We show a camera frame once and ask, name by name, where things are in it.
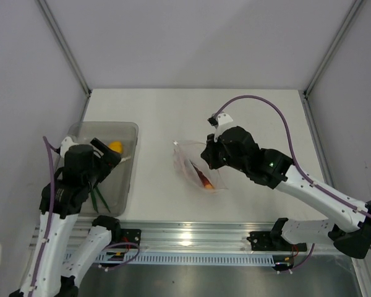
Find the aluminium frame post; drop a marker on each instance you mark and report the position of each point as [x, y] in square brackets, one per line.
[344, 28]
[63, 45]

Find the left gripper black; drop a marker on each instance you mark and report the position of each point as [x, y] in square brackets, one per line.
[108, 160]

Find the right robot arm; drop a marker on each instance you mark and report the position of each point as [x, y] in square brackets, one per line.
[347, 225]

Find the green onion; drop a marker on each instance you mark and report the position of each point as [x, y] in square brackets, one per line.
[96, 193]

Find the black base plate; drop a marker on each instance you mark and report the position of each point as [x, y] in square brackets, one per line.
[130, 237]
[270, 241]

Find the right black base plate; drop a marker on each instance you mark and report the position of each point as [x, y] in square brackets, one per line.
[270, 241]

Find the yellow lemon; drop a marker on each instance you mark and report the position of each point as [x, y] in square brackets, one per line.
[116, 146]

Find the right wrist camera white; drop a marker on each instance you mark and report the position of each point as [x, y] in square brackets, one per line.
[221, 123]

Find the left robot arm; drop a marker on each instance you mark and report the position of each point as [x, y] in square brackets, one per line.
[49, 274]

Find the clear plastic bin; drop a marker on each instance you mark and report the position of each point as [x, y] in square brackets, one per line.
[117, 185]

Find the clear zip top bag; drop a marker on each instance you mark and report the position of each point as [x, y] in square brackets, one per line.
[189, 164]

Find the aluminium mounting rail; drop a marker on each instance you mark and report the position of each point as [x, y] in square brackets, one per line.
[196, 237]

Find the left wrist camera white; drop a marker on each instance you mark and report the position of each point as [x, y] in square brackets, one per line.
[65, 145]

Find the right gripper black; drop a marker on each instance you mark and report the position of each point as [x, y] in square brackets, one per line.
[209, 154]

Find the left aluminium frame post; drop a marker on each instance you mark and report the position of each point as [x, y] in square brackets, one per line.
[63, 45]

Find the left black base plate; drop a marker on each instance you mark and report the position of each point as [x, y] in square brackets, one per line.
[130, 237]

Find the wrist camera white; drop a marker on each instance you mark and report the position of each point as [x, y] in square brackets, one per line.
[65, 145]
[221, 123]

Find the right aluminium frame post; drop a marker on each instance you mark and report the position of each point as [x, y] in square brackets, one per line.
[344, 28]

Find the orange papaya slice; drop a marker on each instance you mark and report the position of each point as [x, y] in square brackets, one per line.
[199, 179]

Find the white slotted cable duct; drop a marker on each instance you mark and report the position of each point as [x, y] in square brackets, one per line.
[166, 258]

